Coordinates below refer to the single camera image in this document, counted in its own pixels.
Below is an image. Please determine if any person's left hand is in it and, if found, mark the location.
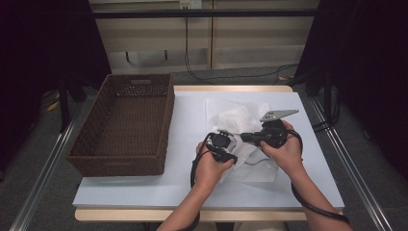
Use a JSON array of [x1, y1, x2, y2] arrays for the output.
[[195, 141, 235, 191]]

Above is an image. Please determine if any bundle of black cables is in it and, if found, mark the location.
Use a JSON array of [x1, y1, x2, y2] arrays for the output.
[[312, 95, 342, 133]]

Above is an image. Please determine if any white cloth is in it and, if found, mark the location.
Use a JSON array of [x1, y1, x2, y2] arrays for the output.
[[205, 97, 280, 184]]

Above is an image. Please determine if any black curtain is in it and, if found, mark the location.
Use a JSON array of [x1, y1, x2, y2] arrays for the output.
[[294, 0, 408, 181], [0, 0, 112, 171]]

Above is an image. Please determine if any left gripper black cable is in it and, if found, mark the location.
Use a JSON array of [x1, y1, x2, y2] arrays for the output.
[[190, 133, 213, 231]]

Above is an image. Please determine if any beige wooden cabinet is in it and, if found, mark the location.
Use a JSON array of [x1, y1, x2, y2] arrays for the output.
[[89, 0, 321, 75]]

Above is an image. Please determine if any metal floor rail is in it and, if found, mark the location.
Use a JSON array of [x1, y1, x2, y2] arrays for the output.
[[309, 99, 394, 231], [9, 99, 83, 231]]

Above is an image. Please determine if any black metal stand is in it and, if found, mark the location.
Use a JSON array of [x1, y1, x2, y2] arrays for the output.
[[57, 76, 72, 133]]

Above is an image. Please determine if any thin black floor cable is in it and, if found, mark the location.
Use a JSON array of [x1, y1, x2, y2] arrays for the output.
[[184, 17, 299, 85]]

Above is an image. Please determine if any white garment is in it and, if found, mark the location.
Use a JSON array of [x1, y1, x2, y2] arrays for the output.
[[210, 105, 263, 185]]

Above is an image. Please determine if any white wall socket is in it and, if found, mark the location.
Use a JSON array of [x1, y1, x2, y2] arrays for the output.
[[179, 0, 202, 10]]

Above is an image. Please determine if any person's right hand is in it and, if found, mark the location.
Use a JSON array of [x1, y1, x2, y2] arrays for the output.
[[260, 119, 304, 170]]

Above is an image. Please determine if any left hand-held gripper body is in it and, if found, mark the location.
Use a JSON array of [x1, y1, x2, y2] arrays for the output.
[[208, 129, 231, 163]]

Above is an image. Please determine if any light wooden table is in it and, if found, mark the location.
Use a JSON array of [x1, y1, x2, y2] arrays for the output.
[[74, 85, 309, 223]]

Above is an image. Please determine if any brown wicker basket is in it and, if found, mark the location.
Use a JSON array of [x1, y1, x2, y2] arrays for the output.
[[65, 73, 176, 178]]

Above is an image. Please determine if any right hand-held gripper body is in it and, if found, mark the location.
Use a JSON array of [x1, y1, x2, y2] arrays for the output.
[[258, 109, 300, 149]]

